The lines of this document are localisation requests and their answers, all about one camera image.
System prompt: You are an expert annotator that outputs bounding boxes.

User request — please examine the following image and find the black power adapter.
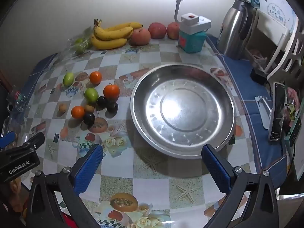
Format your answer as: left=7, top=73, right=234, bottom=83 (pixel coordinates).
left=250, top=68, right=270, bottom=85

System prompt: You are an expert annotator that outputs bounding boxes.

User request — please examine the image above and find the brown wooden frame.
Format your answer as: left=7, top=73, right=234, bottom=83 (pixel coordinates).
left=0, top=71, right=11, bottom=93

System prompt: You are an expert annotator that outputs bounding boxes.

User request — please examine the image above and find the white printed paper sign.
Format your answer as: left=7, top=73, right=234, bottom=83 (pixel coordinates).
left=259, top=0, right=297, bottom=29

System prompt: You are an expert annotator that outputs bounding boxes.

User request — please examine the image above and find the orange tangerine with stem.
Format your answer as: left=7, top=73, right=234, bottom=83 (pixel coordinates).
left=103, top=83, right=120, bottom=100

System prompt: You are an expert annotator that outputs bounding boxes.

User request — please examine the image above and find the green jujube fruit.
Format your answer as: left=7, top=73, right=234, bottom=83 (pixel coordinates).
left=63, top=73, right=74, bottom=86
left=84, top=88, right=99, bottom=104

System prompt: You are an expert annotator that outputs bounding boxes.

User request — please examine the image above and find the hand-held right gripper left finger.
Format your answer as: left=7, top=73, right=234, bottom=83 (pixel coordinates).
left=26, top=144, right=104, bottom=228

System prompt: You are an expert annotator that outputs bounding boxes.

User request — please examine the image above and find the colourful printed packet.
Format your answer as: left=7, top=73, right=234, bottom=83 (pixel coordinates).
left=286, top=88, right=300, bottom=124

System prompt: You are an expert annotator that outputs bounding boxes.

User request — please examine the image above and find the teal plastic box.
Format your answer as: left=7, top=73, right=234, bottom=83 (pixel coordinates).
left=178, top=31, right=207, bottom=53

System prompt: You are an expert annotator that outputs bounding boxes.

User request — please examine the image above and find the pile of small green jujubes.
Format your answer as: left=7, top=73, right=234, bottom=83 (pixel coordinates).
left=75, top=38, right=92, bottom=54

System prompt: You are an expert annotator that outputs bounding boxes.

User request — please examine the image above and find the yellow banana bunch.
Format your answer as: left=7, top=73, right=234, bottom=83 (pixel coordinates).
left=91, top=19, right=143, bottom=50

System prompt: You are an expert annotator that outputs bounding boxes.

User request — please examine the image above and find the metal phone stand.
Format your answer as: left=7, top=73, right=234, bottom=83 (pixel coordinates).
left=255, top=95, right=272, bottom=130

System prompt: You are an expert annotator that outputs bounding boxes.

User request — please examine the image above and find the clear glass cup red label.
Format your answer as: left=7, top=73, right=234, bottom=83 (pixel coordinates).
left=7, top=85, right=26, bottom=112

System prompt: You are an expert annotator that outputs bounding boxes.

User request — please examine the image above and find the red apple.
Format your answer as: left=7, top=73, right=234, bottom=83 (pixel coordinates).
left=129, top=28, right=151, bottom=46
left=166, top=22, right=181, bottom=40
left=148, top=22, right=167, bottom=39

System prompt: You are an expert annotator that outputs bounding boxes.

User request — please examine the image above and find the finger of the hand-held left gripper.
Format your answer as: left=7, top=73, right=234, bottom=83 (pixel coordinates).
left=0, top=131, right=16, bottom=149
left=4, top=132, right=45, bottom=154

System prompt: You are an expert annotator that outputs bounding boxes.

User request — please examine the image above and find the printed checkered tablecloth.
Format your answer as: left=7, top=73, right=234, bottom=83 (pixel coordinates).
left=5, top=36, right=295, bottom=228

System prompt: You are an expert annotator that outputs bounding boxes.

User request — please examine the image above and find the stainless steel thermos jug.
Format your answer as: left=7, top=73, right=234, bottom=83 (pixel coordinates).
left=217, top=0, right=256, bottom=60

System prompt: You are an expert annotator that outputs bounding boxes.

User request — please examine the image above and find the smartphone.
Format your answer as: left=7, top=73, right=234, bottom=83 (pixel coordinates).
left=268, top=82, right=287, bottom=141

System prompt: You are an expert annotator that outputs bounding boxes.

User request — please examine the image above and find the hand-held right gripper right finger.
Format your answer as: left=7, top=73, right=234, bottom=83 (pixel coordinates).
left=201, top=144, right=279, bottom=228

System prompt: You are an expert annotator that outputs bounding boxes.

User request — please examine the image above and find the stainless steel basin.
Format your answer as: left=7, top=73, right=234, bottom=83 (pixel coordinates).
left=130, top=64, right=237, bottom=159

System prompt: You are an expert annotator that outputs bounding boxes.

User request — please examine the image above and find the bag of green fruit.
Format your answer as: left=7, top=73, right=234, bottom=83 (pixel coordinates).
left=59, top=28, right=94, bottom=57

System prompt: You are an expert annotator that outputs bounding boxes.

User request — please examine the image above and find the white shelf unit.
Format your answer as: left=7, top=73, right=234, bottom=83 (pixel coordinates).
left=242, top=9, right=304, bottom=79

